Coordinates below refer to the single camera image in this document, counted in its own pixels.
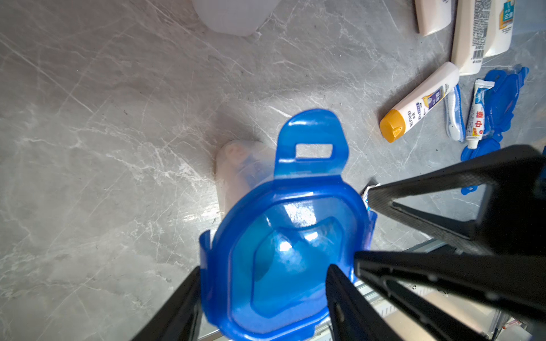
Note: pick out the white bottle upright left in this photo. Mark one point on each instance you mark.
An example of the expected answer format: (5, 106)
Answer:
(471, 28)

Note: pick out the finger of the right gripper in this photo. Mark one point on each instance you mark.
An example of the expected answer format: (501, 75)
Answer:
(510, 283)
(511, 218)

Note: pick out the clear cup back left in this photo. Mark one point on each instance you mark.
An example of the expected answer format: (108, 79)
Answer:
(234, 17)

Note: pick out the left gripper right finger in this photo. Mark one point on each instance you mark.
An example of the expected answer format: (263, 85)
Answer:
(352, 316)

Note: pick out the white bottle yellow cap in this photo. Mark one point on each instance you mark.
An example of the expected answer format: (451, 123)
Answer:
(433, 15)

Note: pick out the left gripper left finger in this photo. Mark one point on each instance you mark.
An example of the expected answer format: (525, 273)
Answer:
(180, 317)

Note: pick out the white lotion bottle horizontal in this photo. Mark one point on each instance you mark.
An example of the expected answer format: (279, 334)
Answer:
(415, 106)

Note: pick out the white bottle upright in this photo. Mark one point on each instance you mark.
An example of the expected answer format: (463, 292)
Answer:
(471, 28)
(500, 29)

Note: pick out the clear plastic cup front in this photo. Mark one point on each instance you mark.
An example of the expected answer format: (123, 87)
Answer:
(240, 167)

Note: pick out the aluminium rail frame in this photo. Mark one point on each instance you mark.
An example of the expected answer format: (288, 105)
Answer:
(490, 323)

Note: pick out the white bottle upright right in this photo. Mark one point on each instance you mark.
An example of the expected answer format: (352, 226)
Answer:
(500, 29)

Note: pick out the blue toothbrush right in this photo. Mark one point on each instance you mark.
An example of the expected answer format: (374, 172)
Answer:
(455, 128)

